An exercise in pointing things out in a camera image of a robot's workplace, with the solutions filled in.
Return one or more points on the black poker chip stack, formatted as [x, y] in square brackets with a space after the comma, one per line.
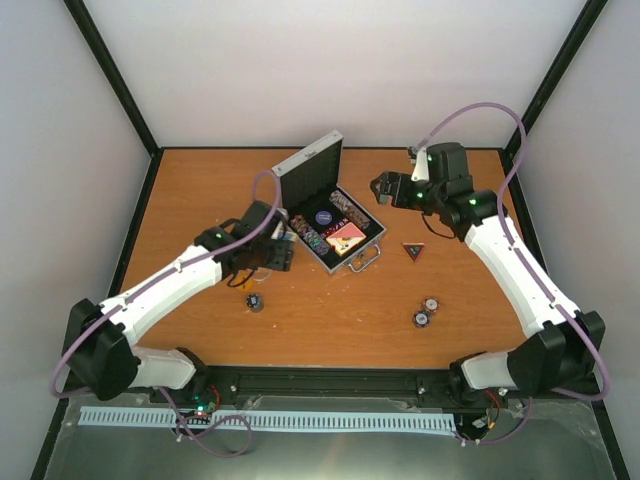
[255, 302]

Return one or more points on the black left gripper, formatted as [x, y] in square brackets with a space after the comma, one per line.
[282, 261]

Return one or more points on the light blue cable duct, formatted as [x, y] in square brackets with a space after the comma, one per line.
[281, 421]

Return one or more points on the yellow left blind button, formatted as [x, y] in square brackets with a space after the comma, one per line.
[246, 282]

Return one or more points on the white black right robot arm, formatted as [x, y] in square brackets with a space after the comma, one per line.
[562, 342]

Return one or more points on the black triangular dealer token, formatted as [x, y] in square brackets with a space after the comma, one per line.
[414, 250]

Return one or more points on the clear round dealer button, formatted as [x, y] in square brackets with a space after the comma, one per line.
[261, 274]

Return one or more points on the red white chip stack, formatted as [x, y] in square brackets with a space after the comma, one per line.
[430, 305]

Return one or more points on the blue white chip stack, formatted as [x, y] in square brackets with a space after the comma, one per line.
[421, 319]

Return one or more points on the blue playing card deck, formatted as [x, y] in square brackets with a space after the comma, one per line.
[286, 234]

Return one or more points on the right chip row in case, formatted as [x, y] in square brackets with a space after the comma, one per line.
[350, 210]

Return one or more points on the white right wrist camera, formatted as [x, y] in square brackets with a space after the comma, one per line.
[420, 160]

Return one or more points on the green led circuit board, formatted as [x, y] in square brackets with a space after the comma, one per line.
[207, 403]

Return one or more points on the purple small blind button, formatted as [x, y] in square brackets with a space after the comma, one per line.
[323, 218]

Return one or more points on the red playing card deck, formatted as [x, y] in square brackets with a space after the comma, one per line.
[345, 238]

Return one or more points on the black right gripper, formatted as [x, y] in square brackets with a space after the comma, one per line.
[388, 178]

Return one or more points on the red dice row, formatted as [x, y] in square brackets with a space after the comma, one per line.
[336, 227]

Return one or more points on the chip row in case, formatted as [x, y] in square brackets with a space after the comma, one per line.
[310, 236]
[350, 210]

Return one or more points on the left chip row in case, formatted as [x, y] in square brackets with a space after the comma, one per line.
[310, 236]

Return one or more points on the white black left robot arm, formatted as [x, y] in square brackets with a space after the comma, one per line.
[101, 345]

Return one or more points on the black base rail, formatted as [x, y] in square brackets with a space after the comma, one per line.
[325, 382]

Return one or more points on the silver aluminium poker case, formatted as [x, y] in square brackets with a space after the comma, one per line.
[306, 180]

